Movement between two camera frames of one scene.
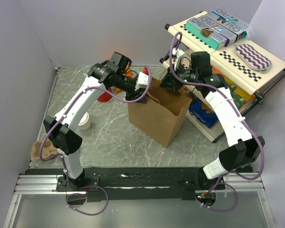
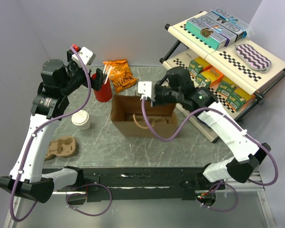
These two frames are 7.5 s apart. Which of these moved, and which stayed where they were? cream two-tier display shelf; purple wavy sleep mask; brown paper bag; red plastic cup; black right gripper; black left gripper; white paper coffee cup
Moved: black left gripper; brown paper bag; black right gripper
Stayed: white paper coffee cup; purple wavy sleep mask; red plastic cup; cream two-tier display shelf
